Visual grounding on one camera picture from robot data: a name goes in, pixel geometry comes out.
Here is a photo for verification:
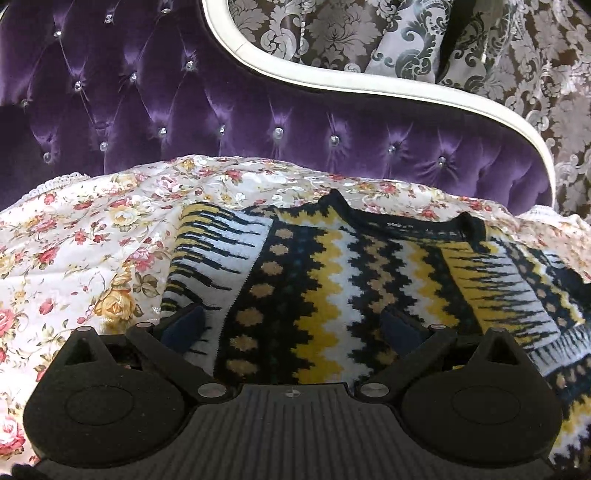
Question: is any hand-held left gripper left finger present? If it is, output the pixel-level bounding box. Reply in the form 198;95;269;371
58;307;236;402

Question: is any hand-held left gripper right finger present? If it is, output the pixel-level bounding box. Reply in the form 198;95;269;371
355;309;532;401

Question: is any yellow navy white patterned sweater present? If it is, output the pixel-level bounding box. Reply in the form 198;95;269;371
159;188;591;480

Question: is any floral bed sheet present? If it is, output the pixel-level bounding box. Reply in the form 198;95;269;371
0;154;591;467

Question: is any purple tufted headboard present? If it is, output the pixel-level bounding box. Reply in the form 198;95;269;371
0;0;561;215

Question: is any dark brown damask curtain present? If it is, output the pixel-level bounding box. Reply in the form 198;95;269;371
228;0;591;217

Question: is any light grey damask curtain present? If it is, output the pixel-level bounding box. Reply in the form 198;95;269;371
367;0;462;86

